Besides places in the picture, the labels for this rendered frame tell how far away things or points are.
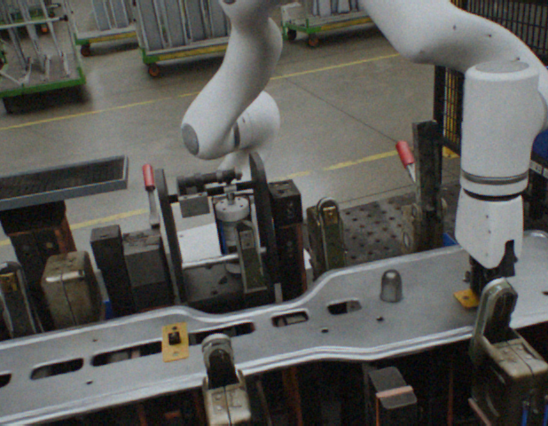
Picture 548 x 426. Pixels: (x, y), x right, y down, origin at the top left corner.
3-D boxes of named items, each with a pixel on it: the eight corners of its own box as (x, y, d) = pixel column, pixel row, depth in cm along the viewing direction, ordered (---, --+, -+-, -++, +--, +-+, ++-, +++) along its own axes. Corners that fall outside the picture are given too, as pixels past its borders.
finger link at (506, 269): (495, 217, 77) (479, 232, 82) (516, 271, 74) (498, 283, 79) (503, 216, 77) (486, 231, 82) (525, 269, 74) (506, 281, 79)
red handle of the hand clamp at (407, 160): (420, 211, 98) (390, 140, 105) (417, 217, 99) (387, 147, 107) (443, 207, 98) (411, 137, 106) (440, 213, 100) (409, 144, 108)
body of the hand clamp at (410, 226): (413, 373, 114) (414, 219, 98) (400, 351, 120) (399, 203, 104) (441, 366, 115) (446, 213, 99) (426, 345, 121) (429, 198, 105)
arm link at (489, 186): (448, 160, 79) (447, 179, 80) (481, 183, 71) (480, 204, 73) (504, 149, 80) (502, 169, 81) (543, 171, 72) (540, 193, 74)
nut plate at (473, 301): (464, 308, 83) (465, 301, 82) (451, 294, 86) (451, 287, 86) (517, 296, 84) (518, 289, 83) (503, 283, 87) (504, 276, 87)
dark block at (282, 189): (294, 382, 116) (273, 197, 97) (287, 359, 122) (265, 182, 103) (318, 376, 116) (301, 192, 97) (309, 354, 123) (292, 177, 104)
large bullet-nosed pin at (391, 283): (386, 312, 87) (385, 276, 84) (378, 301, 90) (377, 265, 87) (405, 308, 88) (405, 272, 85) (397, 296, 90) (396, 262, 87)
